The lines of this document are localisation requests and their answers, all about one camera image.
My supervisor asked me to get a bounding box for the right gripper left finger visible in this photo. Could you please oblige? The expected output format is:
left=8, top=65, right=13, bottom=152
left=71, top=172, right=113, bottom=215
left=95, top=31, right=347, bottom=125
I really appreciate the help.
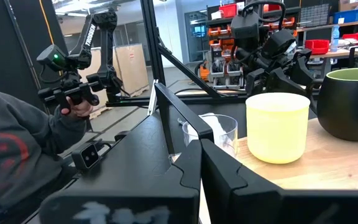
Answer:
left=38, top=139, right=202, bottom=224

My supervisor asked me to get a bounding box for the red plastic bin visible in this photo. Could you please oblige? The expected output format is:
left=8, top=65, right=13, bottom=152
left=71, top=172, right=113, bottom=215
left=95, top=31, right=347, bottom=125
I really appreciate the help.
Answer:
left=305, top=39, right=331, bottom=56

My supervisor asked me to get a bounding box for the white waffle cloth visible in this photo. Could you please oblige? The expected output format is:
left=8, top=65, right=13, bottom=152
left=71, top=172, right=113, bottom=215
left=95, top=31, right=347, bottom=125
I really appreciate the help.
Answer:
left=177, top=112, right=234, bottom=147

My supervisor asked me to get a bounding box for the yellow mug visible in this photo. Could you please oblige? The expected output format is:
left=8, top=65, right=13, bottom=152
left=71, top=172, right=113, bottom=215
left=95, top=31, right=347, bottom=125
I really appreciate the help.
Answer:
left=245, top=92, right=311, bottom=165

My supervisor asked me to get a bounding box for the black partition panel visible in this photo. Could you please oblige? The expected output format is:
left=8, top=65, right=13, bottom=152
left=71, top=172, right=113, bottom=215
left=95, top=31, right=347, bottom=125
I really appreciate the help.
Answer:
left=0, top=0, right=70, bottom=111

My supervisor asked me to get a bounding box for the orange black power tool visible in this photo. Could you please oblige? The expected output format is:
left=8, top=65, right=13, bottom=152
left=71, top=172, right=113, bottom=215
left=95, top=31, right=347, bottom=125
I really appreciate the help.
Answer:
left=197, top=60, right=211, bottom=82

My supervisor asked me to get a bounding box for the person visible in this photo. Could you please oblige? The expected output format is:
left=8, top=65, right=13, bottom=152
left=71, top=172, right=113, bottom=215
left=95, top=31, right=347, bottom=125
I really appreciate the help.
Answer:
left=0, top=88, right=88, bottom=224

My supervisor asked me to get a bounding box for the clear plastic cup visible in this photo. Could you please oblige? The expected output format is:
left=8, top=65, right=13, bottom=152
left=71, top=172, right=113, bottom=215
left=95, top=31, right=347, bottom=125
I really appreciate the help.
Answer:
left=181, top=113, right=239, bottom=159

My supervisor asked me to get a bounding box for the yellow cable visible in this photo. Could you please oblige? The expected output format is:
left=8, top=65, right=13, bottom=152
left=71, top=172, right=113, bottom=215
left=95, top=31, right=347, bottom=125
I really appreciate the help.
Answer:
left=39, top=0, right=63, bottom=77

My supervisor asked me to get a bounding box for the person's hand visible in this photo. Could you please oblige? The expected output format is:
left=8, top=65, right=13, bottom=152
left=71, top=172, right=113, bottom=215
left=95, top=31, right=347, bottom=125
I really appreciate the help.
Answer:
left=60, top=96, right=94, bottom=119

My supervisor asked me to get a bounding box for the red bin storage rack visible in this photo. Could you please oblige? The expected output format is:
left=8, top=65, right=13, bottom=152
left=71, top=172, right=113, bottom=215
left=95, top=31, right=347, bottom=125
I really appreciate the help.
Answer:
left=199, top=1, right=301, bottom=88

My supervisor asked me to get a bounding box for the black mug green inside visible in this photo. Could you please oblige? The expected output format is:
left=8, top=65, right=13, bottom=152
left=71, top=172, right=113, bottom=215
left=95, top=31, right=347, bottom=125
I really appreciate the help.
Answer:
left=306, top=67, right=358, bottom=142

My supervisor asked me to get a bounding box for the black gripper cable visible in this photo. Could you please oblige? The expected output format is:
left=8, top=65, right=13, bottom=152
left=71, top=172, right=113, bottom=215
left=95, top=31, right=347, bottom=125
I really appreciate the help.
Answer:
left=242, top=0, right=287, bottom=32

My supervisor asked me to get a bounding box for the blue plastic bin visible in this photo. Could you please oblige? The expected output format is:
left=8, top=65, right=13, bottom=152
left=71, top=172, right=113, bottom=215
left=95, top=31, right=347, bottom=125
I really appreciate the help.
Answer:
left=333, top=8, right=358, bottom=25

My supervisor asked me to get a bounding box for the black aluminium table frame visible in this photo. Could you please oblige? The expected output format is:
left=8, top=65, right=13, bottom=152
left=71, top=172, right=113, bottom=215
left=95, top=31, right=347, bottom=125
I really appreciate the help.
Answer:
left=106, top=0, right=248, bottom=108

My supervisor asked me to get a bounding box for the wooden table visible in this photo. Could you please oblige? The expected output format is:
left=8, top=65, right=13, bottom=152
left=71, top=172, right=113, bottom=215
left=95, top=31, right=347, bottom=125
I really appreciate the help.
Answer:
left=296, top=18, right=358, bottom=34
left=308, top=46, right=358, bottom=78

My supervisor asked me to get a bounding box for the silver corner bracket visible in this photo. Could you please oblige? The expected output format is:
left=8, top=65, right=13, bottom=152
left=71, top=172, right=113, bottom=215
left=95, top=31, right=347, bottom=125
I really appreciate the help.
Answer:
left=147, top=79, right=159, bottom=116

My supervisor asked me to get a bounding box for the clear spray bottle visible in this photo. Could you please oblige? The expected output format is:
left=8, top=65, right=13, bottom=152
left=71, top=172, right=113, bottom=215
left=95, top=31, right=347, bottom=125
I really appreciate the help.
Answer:
left=330, top=25, right=341, bottom=53

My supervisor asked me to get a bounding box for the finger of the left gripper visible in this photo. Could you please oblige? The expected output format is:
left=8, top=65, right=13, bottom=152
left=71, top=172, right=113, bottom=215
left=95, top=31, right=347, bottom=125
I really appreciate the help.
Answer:
left=265, top=67, right=307, bottom=97
left=290, top=55, right=315, bottom=88

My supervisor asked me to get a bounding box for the small cardboard box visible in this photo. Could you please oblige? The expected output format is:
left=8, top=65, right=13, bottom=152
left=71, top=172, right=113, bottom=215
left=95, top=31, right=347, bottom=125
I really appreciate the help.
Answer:
left=339, top=0, right=358, bottom=12

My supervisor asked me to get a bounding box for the light wooden board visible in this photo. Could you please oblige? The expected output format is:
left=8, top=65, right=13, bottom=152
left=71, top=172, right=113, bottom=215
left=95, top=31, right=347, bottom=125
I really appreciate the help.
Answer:
left=154, top=81, right=358, bottom=224

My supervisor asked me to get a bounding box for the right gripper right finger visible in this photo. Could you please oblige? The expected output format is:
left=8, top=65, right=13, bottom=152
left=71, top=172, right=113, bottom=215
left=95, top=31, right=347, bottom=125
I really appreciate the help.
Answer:
left=200, top=138, right=358, bottom=224

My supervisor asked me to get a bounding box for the black table camera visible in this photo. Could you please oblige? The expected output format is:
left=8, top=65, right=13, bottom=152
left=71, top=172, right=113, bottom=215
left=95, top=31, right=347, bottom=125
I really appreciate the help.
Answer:
left=71, top=130, right=130, bottom=171

